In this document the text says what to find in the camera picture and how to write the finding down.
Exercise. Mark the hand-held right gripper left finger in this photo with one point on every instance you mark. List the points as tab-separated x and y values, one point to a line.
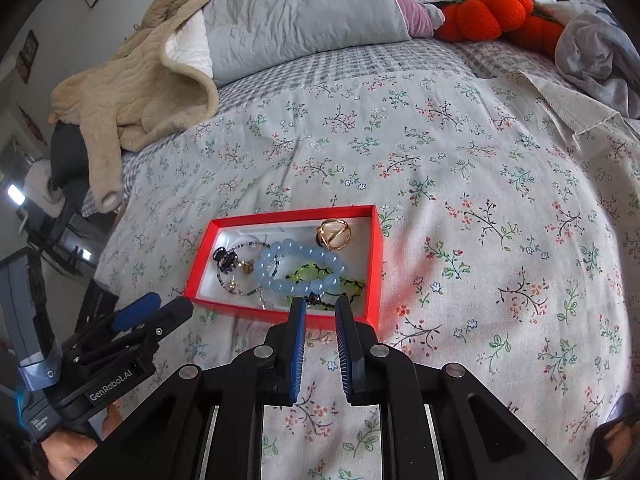
297	350

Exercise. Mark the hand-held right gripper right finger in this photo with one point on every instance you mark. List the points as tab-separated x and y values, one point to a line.
350	355

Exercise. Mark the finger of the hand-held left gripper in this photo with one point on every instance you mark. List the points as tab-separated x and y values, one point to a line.
137	310
170	317

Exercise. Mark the red jewelry box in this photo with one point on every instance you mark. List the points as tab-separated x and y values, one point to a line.
377	270

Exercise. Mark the gold hair clip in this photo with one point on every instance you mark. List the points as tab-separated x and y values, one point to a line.
332	234

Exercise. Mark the person's left hand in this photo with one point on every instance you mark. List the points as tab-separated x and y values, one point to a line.
65	452

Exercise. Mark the dark blue hair clip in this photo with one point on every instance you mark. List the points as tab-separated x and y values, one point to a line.
226	259

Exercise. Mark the dark chair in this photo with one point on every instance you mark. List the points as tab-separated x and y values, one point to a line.
65	230

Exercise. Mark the white cloth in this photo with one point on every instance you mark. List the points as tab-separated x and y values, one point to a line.
42	185

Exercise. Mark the black cloth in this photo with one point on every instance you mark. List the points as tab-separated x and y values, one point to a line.
67	160

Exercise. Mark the floral bedsheet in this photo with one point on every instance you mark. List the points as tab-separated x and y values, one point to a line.
475	185

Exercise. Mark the beige quilted jacket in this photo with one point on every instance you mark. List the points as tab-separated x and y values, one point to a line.
140	80

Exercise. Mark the grey pillow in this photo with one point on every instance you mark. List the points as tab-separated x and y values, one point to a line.
300	10

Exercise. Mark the orange plush pumpkin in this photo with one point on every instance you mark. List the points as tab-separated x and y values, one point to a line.
480	15

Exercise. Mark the pale grey crumpled cloth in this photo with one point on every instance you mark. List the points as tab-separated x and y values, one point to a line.
595	50

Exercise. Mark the red wall decoration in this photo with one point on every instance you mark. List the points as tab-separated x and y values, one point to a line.
32	125

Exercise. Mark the dark wall sign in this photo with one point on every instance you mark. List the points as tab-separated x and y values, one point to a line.
27	55

